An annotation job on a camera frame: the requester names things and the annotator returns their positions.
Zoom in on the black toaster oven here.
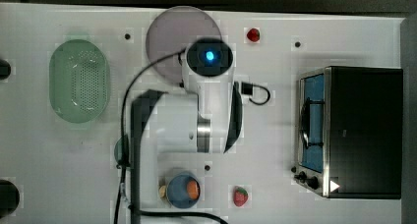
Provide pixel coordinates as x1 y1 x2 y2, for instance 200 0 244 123
291 66 403 199

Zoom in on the blue bowl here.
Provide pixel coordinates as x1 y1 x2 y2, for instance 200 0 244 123
166 172 200 209

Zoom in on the black camera post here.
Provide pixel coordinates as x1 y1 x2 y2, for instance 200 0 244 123
0 180 20 218
0 59 11 81

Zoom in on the orange fruit in bowl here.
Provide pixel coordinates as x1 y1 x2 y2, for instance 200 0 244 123
187 180 200 200

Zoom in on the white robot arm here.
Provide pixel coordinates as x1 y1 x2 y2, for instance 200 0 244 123
129 37 243 224

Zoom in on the banana peel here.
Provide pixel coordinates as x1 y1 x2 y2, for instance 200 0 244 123
158 185 167 198

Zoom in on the strawberry near bowl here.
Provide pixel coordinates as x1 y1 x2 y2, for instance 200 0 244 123
233 187 249 207

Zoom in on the strawberry near plate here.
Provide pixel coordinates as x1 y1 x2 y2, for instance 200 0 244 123
247 28 261 42

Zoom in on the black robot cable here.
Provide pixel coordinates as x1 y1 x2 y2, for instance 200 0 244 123
112 48 272 224

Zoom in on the green cup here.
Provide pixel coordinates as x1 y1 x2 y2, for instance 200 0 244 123
113 136 128 168

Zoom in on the green colander basket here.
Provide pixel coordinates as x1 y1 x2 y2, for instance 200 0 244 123
49 39 110 124

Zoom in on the black camera post lower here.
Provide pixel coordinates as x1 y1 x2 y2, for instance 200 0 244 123
0 180 20 218

